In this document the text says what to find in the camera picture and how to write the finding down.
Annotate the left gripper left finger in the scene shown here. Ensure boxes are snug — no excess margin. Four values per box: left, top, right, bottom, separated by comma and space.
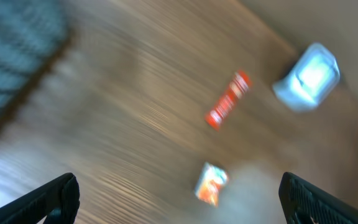
0, 172, 80, 224

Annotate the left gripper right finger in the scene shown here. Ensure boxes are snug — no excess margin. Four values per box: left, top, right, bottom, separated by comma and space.
278, 172, 358, 224

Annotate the orange juice carton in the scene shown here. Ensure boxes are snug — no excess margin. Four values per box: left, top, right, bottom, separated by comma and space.
194, 162, 229, 207

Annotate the red coffee stick sachet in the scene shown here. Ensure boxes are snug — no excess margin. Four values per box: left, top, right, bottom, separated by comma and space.
204, 70, 252, 130

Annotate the white barcode scanner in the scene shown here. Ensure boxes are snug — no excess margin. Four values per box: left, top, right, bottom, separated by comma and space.
272, 42, 341, 113

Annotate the grey plastic shopping basket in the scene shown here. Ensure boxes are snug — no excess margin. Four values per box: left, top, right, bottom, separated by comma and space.
0, 0, 68, 117

